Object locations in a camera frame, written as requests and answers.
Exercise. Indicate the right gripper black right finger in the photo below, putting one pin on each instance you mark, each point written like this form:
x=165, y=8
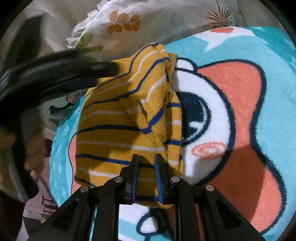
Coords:
x=201, y=213

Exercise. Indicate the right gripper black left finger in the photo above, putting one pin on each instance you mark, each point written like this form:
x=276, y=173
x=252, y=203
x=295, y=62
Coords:
x=92, y=213

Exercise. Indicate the yellow striped knit sweater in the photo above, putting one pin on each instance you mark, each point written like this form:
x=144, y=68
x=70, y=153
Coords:
x=136, y=112

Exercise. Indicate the left hand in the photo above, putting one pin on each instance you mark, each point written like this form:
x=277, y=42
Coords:
x=35, y=151

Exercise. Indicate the white pillow with black figure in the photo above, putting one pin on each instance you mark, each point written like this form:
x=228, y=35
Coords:
x=56, y=109

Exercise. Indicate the pink cloth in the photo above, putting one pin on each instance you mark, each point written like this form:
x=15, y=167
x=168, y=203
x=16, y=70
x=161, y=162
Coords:
x=43, y=202

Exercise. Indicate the white pillow with leaf print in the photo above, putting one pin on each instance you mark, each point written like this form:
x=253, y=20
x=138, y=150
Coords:
x=117, y=29

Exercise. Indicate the turquoise star cartoon blanket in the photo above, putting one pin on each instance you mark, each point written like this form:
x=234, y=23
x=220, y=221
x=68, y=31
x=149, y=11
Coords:
x=236, y=87

